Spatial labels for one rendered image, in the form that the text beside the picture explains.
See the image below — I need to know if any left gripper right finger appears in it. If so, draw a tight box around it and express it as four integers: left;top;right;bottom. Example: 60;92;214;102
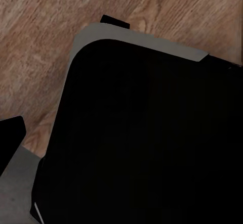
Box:
227;115;243;156

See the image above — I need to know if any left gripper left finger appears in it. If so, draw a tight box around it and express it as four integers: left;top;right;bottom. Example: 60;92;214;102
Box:
0;116;26;176

